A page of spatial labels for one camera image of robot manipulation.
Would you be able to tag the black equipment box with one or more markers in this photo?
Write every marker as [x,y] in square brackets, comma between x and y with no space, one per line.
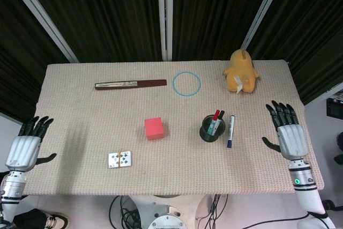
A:
[335,107]

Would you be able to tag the black white sneaker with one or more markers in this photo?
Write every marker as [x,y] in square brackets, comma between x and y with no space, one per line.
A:
[56,219]

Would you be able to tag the blue cap marker pen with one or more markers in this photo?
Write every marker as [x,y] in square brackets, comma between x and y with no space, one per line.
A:
[231,131]

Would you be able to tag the banded playing card deck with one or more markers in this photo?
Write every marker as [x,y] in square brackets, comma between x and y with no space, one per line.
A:
[119,159]

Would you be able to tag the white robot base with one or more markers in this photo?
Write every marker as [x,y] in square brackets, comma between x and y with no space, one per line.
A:
[168,213]

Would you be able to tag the black mesh pen holder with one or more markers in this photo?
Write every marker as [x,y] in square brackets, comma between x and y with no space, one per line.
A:
[205,135]

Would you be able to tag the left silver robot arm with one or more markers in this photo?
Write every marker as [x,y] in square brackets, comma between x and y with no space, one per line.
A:
[10,194]

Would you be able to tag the dark red folded fan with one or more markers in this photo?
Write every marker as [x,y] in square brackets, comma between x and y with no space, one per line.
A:
[150,83]

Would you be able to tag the beige woven tablecloth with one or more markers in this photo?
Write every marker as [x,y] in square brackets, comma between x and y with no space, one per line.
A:
[171,164]

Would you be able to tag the black cap marker pen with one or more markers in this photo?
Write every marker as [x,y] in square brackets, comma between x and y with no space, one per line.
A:
[221,113]

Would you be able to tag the red cap marker pen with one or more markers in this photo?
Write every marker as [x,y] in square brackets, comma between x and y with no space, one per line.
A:
[216,113]

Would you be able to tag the black curtain panel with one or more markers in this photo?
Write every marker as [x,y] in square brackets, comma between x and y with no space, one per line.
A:
[214,14]
[16,60]
[311,38]
[107,17]

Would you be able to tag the yellow plush toy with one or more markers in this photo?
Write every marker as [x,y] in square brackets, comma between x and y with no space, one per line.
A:
[241,70]

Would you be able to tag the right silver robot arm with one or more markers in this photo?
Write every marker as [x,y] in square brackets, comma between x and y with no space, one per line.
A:
[305,183]

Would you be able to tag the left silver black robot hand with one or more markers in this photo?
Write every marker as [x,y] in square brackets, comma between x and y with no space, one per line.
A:
[22,154]

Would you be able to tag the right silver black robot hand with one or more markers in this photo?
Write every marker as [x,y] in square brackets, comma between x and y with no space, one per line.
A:
[292,140]

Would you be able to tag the black trouser leg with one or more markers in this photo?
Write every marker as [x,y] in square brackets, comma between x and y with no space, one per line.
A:
[29,217]

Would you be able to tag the silver metal frame post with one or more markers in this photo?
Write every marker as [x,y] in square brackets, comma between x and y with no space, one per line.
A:
[164,17]
[40,17]
[264,11]

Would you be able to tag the red cube block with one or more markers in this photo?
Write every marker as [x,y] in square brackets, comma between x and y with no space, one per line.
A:
[154,129]

